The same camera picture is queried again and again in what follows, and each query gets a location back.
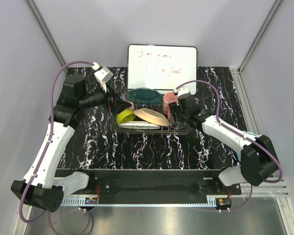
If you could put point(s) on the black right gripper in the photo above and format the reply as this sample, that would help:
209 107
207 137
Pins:
174 107

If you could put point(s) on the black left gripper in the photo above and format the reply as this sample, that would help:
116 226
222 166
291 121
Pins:
118 103

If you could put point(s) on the yellow-green bowl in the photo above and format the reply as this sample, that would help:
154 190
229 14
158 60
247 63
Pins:
125 116

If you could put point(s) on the red patterned bowl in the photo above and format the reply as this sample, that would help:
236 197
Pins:
133 105

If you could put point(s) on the pink mug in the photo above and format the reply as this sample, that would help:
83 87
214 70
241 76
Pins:
168 98

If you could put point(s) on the white watermelon plate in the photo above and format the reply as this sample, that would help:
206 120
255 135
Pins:
139 125

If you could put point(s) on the teal scalloped plate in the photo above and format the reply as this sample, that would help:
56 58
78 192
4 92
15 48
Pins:
144 96

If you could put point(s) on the orange floral plate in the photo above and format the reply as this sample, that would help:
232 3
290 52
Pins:
152 116

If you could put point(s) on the clear drinking glass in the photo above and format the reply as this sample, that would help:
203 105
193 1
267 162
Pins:
177 125

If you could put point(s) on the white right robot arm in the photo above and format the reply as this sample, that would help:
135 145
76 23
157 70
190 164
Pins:
257 157

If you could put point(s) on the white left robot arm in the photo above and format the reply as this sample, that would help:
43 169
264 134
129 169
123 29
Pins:
38 188

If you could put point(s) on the white dry-erase board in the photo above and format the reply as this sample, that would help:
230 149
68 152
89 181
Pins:
160 68

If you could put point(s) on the teal cat-ear headphones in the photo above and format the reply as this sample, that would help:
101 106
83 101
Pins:
242 142

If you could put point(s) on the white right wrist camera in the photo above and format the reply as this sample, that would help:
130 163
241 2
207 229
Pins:
182 91

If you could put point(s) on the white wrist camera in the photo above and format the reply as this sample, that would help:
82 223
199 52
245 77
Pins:
182 91
102 75

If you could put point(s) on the black wire dish rack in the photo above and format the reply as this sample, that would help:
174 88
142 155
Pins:
156 107

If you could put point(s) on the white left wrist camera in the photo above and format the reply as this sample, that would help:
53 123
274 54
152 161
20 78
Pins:
102 75

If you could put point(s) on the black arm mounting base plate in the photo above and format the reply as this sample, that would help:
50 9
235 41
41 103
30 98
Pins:
156 187

